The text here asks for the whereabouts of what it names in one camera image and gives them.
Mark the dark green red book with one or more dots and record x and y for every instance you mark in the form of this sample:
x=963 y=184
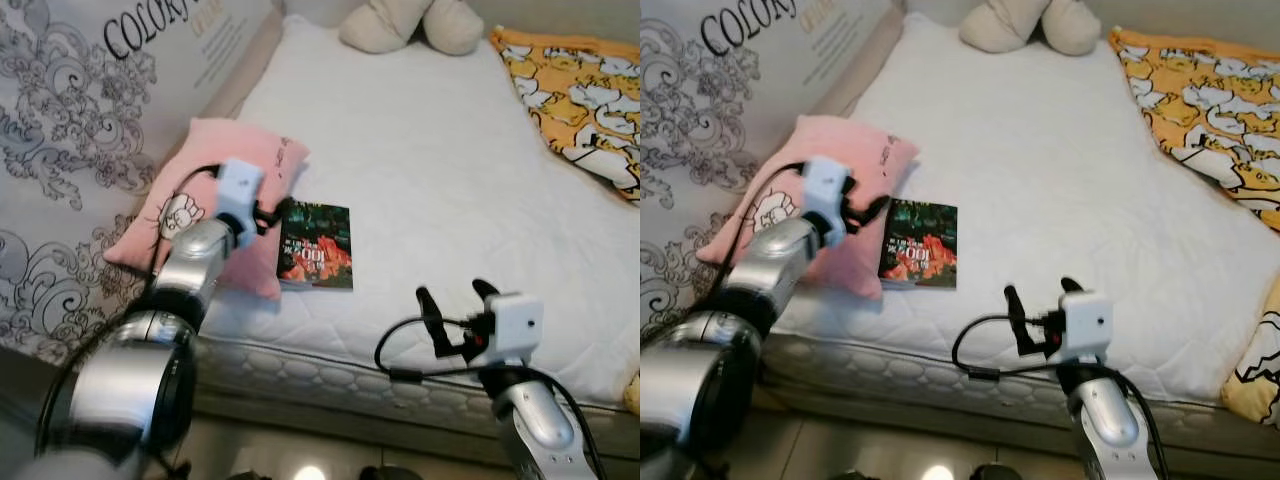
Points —
x=918 y=250
x=315 y=250

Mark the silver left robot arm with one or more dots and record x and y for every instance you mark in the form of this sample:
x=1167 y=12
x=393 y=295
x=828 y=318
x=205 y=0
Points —
x=130 y=380
x=720 y=370

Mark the orange cat print blanket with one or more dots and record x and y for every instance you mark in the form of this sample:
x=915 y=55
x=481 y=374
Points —
x=580 y=100
x=1210 y=110

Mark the pink pillow with cat print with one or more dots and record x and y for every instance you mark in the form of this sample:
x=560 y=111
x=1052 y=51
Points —
x=210 y=160
x=810 y=145

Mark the white quilted mattress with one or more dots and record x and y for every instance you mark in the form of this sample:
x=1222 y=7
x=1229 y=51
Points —
x=430 y=200
x=1050 y=200

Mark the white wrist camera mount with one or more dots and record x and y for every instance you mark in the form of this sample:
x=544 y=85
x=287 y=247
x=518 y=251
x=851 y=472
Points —
x=1088 y=322
x=826 y=188
x=238 y=190
x=515 y=325

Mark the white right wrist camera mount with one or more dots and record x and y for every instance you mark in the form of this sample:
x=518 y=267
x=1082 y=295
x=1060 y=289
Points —
x=1088 y=322
x=515 y=325

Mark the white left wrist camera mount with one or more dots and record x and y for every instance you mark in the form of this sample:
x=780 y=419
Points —
x=238 y=190
x=826 y=188

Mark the grey floral print headboard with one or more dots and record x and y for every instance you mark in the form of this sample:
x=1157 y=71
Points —
x=720 y=110
x=90 y=110

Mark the beige plush toy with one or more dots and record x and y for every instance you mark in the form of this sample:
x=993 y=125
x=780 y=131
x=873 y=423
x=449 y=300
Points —
x=1030 y=25
x=410 y=25

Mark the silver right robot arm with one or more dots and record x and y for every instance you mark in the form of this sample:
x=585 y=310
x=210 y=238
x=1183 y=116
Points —
x=1110 y=420
x=535 y=420

